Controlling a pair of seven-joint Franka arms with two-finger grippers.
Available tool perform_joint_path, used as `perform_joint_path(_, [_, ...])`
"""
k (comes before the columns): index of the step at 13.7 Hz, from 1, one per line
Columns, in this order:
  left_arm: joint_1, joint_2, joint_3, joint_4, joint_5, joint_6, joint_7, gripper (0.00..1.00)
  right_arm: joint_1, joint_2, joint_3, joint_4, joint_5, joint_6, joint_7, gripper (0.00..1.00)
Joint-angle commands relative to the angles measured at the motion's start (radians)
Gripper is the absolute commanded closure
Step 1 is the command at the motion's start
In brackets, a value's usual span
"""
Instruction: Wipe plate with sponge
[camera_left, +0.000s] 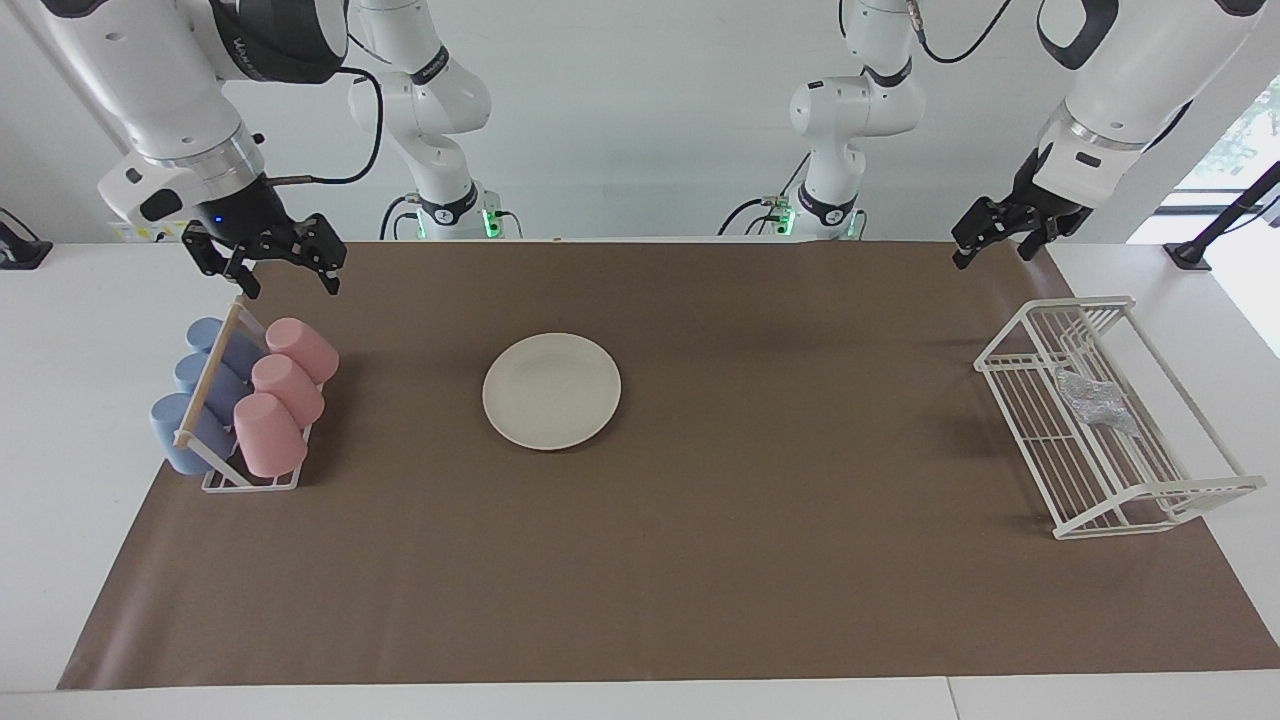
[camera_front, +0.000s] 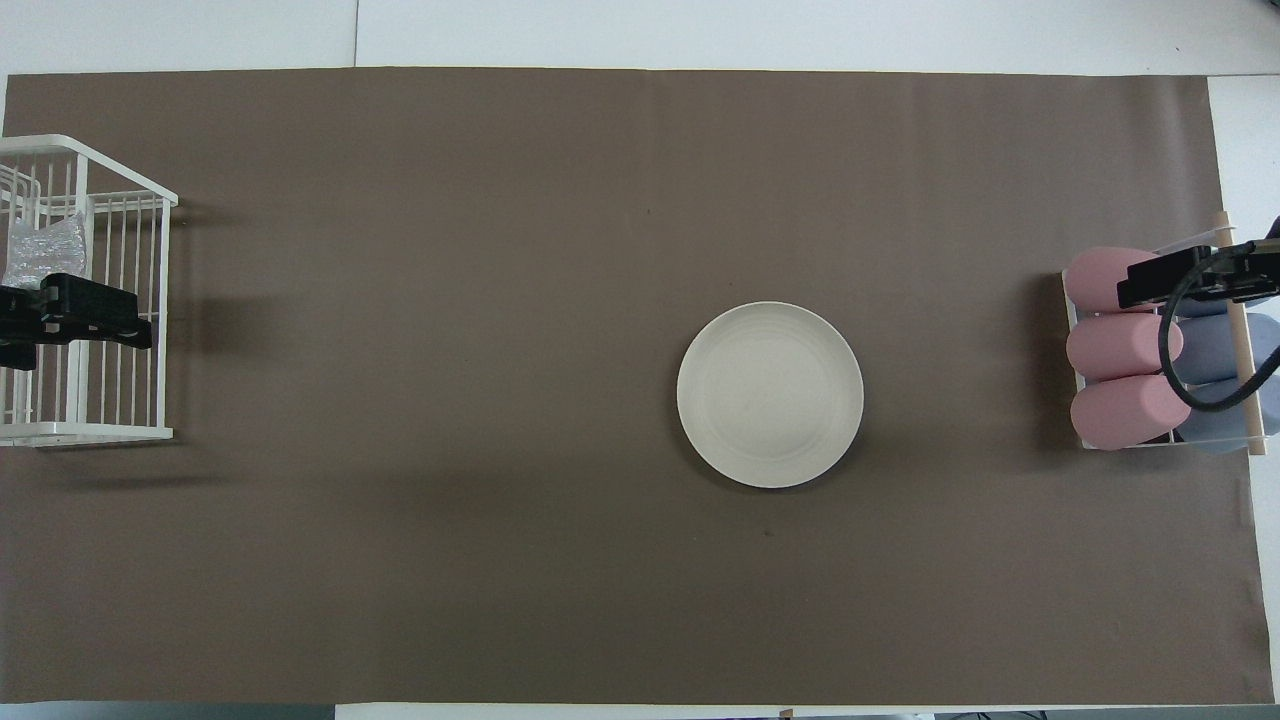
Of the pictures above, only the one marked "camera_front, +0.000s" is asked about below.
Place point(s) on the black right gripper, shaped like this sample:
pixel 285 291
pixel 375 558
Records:
pixel 1230 275

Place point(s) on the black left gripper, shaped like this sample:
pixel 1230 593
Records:
pixel 90 305

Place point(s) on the silver mesh sponge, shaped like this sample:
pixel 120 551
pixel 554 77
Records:
pixel 45 250

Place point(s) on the cream round plate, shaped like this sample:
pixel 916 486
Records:
pixel 770 395

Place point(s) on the wooden dowel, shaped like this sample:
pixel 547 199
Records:
pixel 1245 350

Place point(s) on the pink cup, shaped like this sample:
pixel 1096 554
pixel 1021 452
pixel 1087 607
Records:
pixel 1125 412
pixel 1115 347
pixel 1090 280

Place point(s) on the clear acrylic cup rack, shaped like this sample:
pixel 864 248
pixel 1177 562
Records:
pixel 1075 330

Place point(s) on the brown table mat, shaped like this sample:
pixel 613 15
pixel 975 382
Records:
pixel 450 300

